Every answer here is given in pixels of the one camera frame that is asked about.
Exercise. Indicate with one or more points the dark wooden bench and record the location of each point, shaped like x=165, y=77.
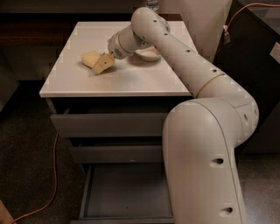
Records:
x=47, y=29

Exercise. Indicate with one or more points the white paper bowl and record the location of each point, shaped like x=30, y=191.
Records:
x=149, y=54

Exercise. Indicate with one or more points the clear plastic water bottle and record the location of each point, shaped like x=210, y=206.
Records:
x=153, y=5

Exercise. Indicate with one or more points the grey drawer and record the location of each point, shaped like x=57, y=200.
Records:
x=113, y=121
x=103, y=150
x=125, y=194

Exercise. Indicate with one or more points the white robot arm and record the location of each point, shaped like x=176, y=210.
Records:
x=200, y=135

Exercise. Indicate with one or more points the yellow sponge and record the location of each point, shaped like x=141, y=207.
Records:
x=89, y=59

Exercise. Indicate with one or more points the dark cabinet on right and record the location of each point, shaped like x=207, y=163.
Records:
x=246, y=57

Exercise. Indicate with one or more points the grey bottom drawer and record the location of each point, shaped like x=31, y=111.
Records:
x=125, y=194

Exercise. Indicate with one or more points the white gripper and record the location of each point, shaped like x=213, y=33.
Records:
x=115, y=48

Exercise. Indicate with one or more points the grey middle drawer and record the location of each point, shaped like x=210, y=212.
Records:
x=103, y=150

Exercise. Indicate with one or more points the grey top drawer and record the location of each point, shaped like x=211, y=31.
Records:
x=113, y=121

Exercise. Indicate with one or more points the white grey drawer cabinet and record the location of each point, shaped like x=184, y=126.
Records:
x=70, y=84

